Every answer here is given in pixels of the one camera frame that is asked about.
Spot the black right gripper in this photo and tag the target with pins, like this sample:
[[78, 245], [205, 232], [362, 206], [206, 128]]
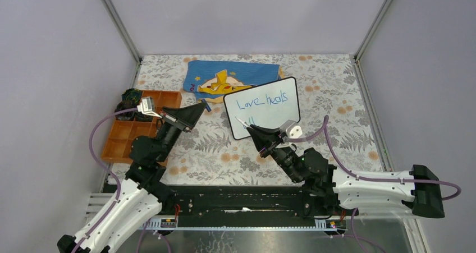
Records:
[[264, 137]]

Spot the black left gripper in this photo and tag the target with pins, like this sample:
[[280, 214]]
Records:
[[186, 116]]

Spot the white marker pen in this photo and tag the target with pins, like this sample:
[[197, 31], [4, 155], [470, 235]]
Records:
[[243, 123]]

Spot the black framed whiteboard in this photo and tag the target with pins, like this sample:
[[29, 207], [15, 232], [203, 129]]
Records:
[[269, 106]]

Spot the blue marker cap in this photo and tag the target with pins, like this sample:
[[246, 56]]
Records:
[[207, 106]]

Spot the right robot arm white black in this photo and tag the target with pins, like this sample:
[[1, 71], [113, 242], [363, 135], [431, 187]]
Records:
[[416, 191]]

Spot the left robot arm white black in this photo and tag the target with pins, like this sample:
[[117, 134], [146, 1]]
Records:
[[141, 194]]

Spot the blue pikachu cloth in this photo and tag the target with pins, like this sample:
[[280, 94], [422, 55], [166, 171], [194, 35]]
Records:
[[212, 80]]

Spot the dark green scrunchie right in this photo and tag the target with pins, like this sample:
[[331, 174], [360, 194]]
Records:
[[140, 117]]

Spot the dark green scrunchie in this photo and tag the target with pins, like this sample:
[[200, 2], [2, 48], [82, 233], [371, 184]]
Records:
[[140, 117], [132, 95]]

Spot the dark green scrunchie top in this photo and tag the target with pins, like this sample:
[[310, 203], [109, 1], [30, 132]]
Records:
[[132, 95]]

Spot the orange compartment tray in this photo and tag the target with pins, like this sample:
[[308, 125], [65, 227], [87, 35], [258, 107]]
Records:
[[122, 133]]

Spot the floral tablecloth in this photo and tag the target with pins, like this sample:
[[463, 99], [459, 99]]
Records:
[[209, 155]]

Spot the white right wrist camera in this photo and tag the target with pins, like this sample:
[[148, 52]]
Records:
[[291, 131]]

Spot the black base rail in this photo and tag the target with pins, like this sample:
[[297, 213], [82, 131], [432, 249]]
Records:
[[189, 200]]

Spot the right aluminium frame post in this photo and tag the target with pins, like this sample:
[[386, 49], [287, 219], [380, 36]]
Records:
[[373, 29]]

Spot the aluminium frame post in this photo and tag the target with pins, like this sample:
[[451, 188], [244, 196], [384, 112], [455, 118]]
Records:
[[373, 29], [122, 30]]

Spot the left aluminium frame post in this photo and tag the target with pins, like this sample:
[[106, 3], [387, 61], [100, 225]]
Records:
[[122, 30]]

